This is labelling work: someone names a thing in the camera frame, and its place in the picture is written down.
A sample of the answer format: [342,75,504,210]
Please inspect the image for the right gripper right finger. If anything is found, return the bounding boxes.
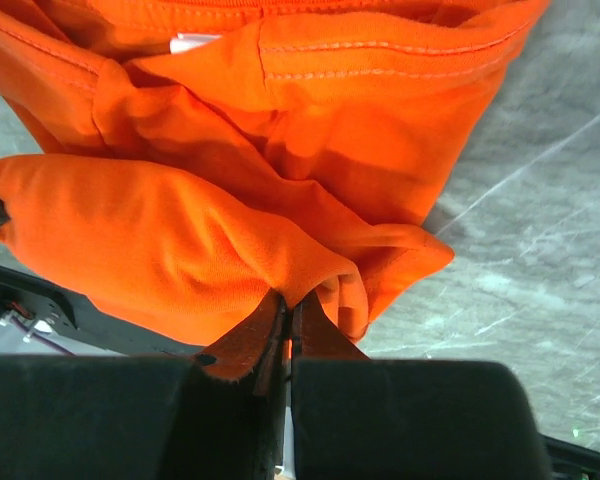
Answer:
[290,292,368,361]

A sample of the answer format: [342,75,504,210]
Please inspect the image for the orange polo shirt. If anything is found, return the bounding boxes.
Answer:
[0,1,547,345]

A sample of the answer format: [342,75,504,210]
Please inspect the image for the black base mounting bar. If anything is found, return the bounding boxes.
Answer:
[0,266,203,356]

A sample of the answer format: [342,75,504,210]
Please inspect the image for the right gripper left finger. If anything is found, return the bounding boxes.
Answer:
[195,292,286,479]

